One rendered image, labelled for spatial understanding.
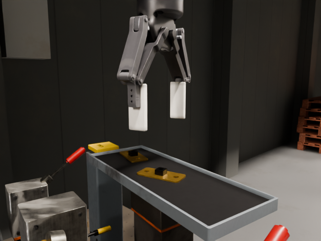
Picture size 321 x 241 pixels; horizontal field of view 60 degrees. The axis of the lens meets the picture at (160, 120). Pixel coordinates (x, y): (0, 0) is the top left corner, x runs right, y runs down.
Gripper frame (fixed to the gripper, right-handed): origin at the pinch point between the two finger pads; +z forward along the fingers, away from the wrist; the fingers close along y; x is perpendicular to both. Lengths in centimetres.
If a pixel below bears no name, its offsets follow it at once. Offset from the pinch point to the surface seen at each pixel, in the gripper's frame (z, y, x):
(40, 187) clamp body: 20.5, -1.4, -35.5
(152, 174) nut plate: 10.2, 0.9, -1.1
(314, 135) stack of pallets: 96, -503, 22
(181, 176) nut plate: 10.2, -0.8, 3.8
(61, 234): 16.0, 15.7, -7.8
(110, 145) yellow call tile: 10.5, -12.2, -21.6
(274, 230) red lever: 11.1, 7.9, 20.2
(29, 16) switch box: -45, -82, -145
